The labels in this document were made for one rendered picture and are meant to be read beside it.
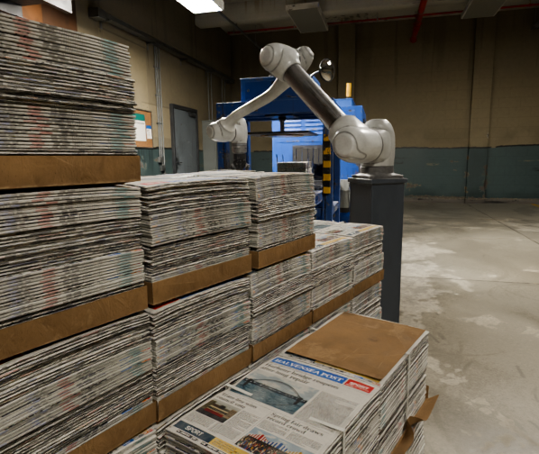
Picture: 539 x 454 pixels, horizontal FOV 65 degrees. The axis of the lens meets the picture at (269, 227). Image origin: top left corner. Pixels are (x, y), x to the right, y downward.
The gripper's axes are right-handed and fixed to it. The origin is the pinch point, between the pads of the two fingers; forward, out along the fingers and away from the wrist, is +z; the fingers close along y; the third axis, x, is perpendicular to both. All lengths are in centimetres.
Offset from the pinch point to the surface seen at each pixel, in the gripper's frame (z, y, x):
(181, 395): 30, 47, -177
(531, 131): -67, 403, 831
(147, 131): -65, -297, 398
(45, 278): 0, 38, -199
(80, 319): 7, 39, -195
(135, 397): 26, 42, -186
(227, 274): 8, 52, -163
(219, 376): 31, 50, -166
